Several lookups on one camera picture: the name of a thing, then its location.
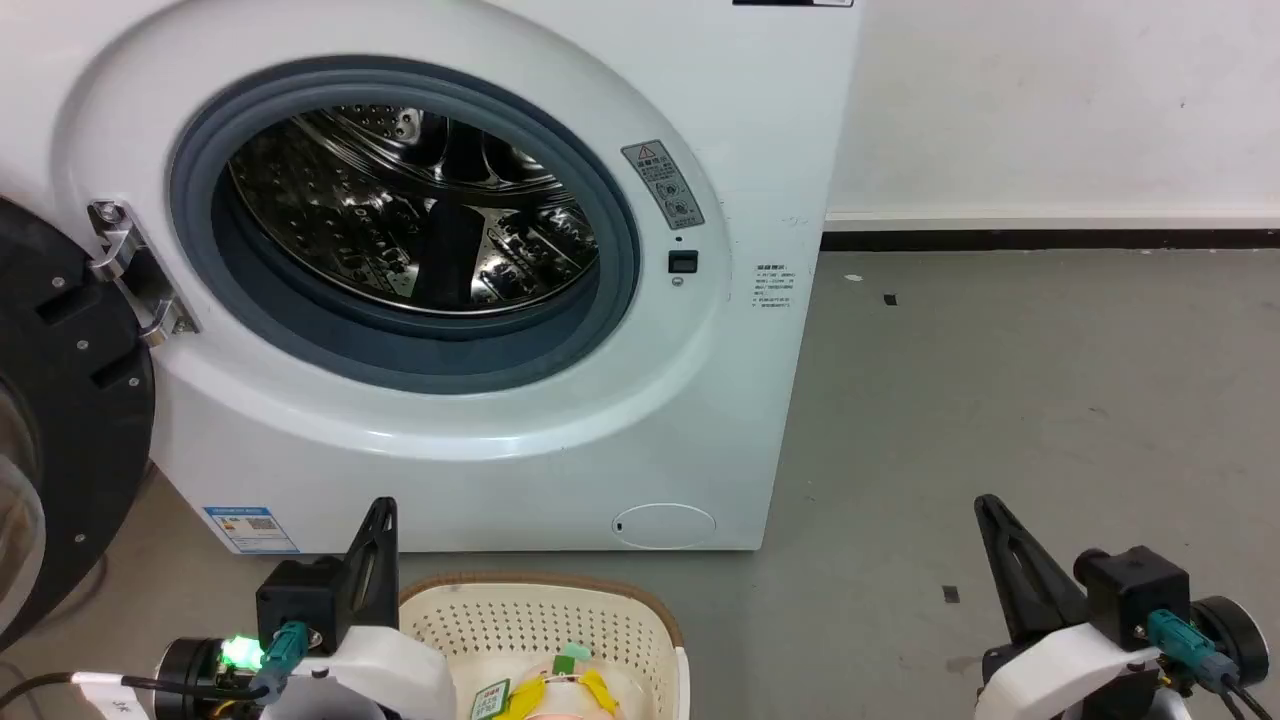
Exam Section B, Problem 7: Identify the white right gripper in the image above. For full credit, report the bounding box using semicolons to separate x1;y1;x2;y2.
974;494;1163;720

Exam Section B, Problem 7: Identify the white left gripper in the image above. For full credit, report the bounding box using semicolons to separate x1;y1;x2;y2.
258;497;459;720

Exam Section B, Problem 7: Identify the black round washer door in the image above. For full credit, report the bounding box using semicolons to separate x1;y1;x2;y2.
0;197;157;653

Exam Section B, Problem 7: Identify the stainless steel washing machine drum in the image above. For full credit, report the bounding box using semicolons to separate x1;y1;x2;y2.
228;105;600;317

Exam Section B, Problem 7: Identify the silver metal door hinge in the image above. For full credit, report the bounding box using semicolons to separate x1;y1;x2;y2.
88;200;198;348

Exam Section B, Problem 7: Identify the blue energy label sticker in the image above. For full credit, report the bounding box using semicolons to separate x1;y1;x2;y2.
203;505;301;556

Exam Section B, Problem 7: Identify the cream perforated laundry basket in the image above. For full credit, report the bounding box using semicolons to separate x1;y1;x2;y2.
397;573;691;720

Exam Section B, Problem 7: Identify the white front-load washing machine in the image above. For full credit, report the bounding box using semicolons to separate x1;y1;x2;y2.
0;0;863;555

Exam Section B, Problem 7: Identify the oval drain filter cover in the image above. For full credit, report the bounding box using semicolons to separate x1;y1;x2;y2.
612;502;718;550

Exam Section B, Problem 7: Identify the grey rubber door gasket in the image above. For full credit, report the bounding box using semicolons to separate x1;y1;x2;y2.
168;57;642;395

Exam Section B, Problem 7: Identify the grey warning sticker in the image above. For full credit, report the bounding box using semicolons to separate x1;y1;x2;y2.
620;139;706;232

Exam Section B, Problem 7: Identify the teal plug right gripper cable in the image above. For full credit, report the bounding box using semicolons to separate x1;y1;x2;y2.
1146;610;1280;720

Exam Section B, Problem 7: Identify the teal plug gripper cable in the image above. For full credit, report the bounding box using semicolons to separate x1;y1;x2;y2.
0;620;313;707
1146;610;1280;720

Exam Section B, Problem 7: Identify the teal plug left gripper cable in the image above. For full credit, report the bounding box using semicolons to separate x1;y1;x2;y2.
0;620;313;707

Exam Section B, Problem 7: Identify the black wall baseboard strip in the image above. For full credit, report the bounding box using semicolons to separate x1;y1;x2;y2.
820;229;1280;252

